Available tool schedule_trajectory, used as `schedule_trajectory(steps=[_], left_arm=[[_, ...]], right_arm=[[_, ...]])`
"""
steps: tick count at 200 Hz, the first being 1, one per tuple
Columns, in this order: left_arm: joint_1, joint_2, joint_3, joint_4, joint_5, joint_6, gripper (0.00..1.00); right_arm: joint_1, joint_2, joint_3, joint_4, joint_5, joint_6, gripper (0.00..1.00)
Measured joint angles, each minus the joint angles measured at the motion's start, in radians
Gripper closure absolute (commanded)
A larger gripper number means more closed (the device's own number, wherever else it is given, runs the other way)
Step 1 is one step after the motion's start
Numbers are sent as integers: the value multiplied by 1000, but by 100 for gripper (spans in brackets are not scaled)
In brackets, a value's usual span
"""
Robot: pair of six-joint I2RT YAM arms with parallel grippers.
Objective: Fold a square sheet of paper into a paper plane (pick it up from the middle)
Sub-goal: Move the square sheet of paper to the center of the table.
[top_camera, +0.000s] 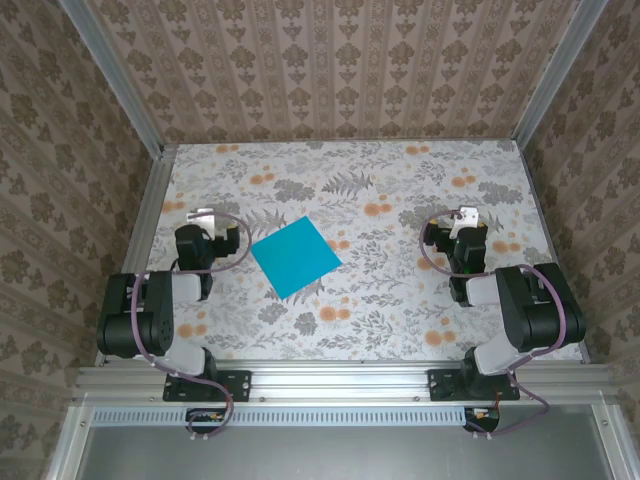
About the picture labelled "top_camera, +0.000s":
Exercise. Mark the blue cloth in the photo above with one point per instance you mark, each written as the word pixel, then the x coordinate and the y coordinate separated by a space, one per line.
pixel 295 255

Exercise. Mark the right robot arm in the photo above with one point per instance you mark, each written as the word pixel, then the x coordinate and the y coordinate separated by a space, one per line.
pixel 540 310

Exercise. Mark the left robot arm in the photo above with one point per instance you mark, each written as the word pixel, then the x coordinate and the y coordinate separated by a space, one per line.
pixel 150 310

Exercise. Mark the grey metal panel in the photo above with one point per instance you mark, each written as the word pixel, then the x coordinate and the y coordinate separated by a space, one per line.
pixel 340 455

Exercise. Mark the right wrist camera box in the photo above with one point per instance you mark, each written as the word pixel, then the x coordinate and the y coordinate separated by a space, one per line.
pixel 465 220

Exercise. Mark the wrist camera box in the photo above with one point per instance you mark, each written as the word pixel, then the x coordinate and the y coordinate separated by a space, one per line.
pixel 200 220
pixel 465 220

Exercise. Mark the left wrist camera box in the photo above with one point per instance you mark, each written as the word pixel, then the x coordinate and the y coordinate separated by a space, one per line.
pixel 200 220

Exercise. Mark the aluminium table side rail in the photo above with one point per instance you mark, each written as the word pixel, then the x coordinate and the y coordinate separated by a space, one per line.
pixel 152 200
pixel 542 225

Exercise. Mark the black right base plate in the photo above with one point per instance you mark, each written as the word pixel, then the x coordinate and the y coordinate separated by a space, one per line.
pixel 440 385

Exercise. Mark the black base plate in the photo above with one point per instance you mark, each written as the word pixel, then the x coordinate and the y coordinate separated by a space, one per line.
pixel 440 385
pixel 240 385

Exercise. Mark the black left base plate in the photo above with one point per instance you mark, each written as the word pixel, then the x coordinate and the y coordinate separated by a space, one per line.
pixel 240 385

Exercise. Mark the aluminium frame post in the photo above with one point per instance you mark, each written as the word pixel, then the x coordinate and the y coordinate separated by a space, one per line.
pixel 115 80
pixel 560 70

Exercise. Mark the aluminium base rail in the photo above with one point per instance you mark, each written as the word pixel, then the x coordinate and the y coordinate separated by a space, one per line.
pixel 340 382

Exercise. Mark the aluminium lower frame bar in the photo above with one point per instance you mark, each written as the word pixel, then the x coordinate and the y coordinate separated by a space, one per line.
pixel 70 445
pixel 617 445

